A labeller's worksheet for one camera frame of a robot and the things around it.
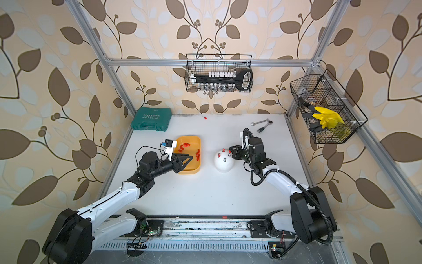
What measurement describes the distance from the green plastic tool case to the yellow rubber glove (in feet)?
2.96

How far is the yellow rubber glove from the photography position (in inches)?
26.3

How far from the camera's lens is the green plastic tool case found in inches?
43.8
